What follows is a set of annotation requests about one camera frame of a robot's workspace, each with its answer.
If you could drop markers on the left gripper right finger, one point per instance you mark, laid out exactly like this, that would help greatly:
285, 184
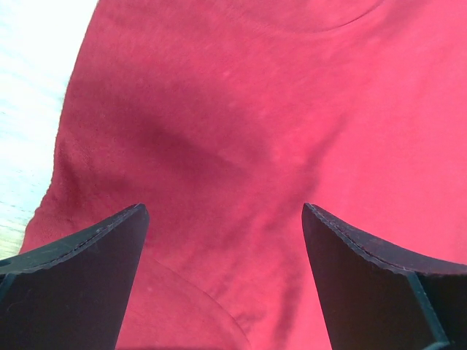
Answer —
376, 295

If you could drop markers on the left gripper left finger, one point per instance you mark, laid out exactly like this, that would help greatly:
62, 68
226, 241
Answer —
73, 293

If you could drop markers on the red t-shirt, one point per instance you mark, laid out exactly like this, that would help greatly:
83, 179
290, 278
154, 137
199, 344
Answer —
224, 118

